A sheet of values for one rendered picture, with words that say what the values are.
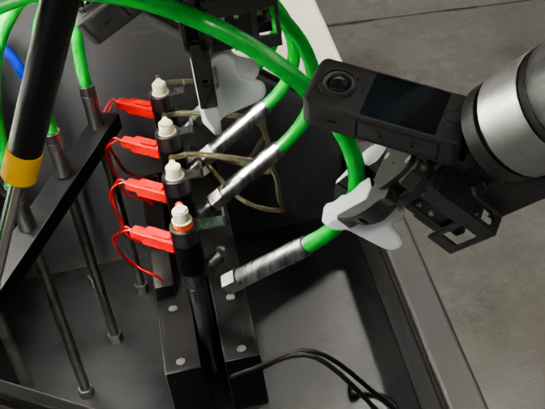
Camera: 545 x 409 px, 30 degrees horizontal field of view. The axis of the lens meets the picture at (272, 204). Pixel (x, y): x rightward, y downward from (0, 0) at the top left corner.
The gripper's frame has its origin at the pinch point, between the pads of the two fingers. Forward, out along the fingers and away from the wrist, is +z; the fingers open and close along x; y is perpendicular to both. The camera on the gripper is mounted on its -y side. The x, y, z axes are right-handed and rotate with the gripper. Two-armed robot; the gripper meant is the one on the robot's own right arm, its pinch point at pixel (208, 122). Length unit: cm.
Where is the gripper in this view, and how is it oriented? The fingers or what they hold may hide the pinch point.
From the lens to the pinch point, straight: 92.4
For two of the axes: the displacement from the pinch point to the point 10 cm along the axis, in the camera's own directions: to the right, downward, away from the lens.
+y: 9.8, -2.0, 0.6
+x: -1.7, -6.2, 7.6
